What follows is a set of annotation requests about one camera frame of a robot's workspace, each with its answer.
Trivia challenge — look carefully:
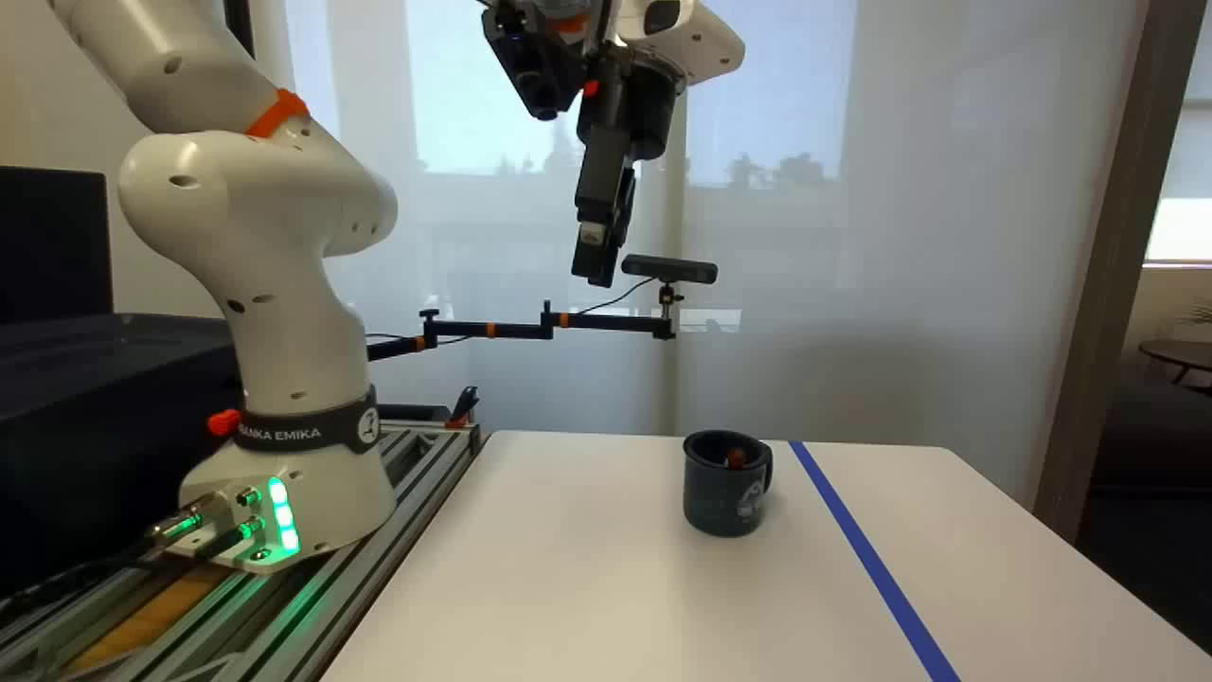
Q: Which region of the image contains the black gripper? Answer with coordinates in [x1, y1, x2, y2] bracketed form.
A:
[570, 62, 677, 289]

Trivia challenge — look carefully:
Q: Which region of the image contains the orange marker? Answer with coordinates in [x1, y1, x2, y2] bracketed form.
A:
[723, 443, 744, 465]

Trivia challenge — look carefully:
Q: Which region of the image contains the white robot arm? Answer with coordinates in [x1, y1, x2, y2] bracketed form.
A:
[47, 0, 744, 573]

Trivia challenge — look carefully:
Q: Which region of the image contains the dark speckled mug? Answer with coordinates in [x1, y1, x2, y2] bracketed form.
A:
[680, 429, 772, 537]

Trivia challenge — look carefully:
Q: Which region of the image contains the blue tape line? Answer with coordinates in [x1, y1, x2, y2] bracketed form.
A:
[791, 441, 962, 682]

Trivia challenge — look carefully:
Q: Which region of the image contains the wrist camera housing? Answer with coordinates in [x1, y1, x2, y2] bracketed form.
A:
[481, 0, 607, 120]

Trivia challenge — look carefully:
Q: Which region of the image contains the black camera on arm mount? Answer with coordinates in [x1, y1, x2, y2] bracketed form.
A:
[368, 254, 718, 360]

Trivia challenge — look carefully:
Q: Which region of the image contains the aluminium rail base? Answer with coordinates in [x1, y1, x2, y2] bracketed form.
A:
[0, 418, 481, 682]

